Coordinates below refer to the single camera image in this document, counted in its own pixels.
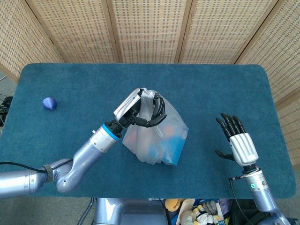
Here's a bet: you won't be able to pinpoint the small blue ball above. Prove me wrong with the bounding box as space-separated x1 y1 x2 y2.
42 97 58 111

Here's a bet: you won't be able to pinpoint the white plush toy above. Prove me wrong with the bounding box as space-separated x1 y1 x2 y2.
179 203 221 225

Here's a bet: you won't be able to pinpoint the blue printed carton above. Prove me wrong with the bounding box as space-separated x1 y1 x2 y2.
150 125 186 165

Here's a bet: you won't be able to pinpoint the grey-blue robot torso base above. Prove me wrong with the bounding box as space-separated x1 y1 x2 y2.
93 198 168 225

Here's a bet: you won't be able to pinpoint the cables beside robot base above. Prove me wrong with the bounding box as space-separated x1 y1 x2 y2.
76 198 97 225

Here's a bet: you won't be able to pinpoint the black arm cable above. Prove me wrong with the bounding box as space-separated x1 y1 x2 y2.
0 161 48 174
228 175 254 225

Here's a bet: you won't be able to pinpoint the teal carpet table mat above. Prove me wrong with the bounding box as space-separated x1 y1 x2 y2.
0 62 297 199

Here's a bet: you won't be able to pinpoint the black floor cable bundle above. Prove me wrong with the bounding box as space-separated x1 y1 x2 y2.
0 94 14 125

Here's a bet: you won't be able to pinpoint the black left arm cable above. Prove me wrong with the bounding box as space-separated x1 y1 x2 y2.
0 161 48 174

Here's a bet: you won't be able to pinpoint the clear plastic bag with snacks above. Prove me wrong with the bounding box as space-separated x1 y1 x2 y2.
121 88 189 167

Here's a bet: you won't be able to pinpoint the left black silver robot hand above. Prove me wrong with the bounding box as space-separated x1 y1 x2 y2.
113 88 168 128

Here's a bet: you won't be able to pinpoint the black fabric bag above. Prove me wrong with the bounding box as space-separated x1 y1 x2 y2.
231 198 270 225

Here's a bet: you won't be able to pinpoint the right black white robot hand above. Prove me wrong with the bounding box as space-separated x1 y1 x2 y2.
215 112 259 168

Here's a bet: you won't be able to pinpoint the yellow plush toy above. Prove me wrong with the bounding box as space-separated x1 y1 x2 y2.
165 198 185 213

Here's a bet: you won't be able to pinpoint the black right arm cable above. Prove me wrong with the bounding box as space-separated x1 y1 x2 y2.
228 175 254 225

